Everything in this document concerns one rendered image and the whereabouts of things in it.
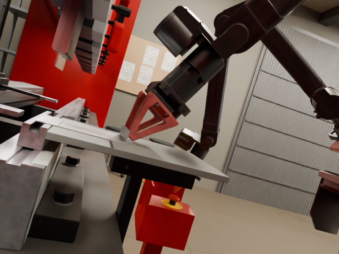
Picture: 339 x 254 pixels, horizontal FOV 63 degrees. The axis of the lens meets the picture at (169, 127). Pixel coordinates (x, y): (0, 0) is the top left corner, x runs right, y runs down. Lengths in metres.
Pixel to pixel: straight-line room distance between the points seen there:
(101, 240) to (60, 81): 2.27
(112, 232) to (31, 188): 0.15
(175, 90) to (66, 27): 0.18
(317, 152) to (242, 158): 1.46
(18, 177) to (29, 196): 0.02
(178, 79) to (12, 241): 0.31
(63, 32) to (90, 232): 0.27
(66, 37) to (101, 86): 2.20
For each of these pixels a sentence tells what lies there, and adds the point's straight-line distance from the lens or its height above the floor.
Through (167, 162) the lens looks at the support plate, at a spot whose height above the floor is 1.00.
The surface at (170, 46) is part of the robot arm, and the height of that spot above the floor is 1.17.
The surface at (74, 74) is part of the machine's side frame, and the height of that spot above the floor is 1.15.
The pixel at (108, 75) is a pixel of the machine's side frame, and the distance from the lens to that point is 2.61.
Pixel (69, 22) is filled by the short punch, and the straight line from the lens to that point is 0.41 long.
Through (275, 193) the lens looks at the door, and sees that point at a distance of 5.51.
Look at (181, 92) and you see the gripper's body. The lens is 0.45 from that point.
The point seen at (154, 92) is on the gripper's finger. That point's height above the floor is 1.09.
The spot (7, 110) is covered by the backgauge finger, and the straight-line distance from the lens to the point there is 0.44.
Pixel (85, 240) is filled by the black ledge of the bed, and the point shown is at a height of 0.87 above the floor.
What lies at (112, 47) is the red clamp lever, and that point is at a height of 1.16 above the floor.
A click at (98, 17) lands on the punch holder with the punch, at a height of 1.17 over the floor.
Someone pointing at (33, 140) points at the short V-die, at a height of 0.98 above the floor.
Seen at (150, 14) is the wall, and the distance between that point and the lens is 4.71.
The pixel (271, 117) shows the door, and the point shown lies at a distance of 5.17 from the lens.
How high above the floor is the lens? 1.06
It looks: 3 degrees down
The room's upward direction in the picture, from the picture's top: 17 degrees clockwise
